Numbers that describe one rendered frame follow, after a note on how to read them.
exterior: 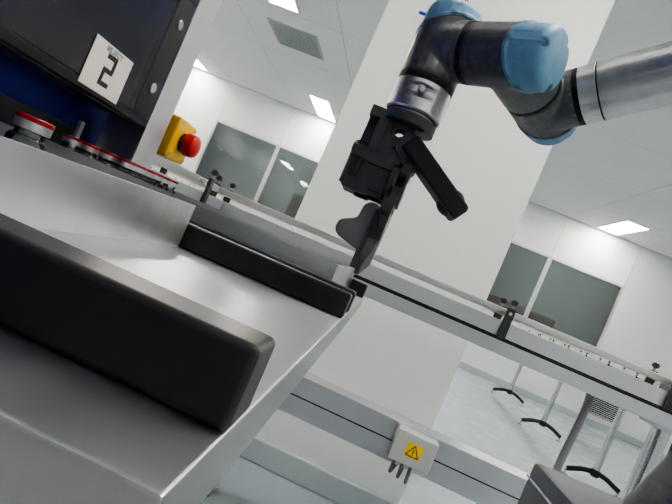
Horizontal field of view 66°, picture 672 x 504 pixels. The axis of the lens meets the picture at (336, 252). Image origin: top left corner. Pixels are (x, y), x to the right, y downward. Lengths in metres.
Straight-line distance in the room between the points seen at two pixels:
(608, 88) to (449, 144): 1.49
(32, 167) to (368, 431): 1.40
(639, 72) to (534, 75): 0.14
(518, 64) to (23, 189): 0.51
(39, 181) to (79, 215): 0.04
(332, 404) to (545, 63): 1.17
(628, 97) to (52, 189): 0.63
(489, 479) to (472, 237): 0.94
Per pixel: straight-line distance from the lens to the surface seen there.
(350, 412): 1.57
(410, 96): 0.67
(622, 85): 0.73
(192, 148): 0.92
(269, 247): 0.48
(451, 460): 1.61
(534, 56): 0.63
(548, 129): 0.76
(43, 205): 0.27
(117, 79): 0.75
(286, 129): 9.14
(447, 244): 2.12
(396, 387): 2.15
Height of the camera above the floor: 0.92
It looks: level
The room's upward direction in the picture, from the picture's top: 23 degrees clockwise
